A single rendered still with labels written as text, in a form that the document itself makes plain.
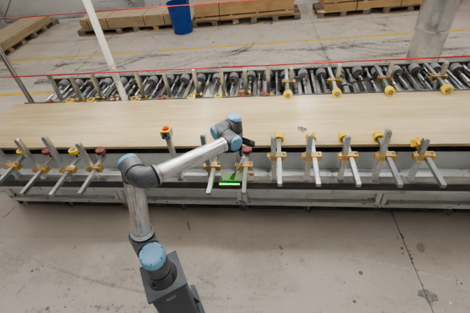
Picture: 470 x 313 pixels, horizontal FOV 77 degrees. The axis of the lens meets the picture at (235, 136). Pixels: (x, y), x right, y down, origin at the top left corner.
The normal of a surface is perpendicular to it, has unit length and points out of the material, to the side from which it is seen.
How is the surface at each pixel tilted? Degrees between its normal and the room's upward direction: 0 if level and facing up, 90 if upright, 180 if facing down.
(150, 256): 5
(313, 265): 0
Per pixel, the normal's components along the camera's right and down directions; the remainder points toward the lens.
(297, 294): -0.10, -0.77
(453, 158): -0.10, 0.64
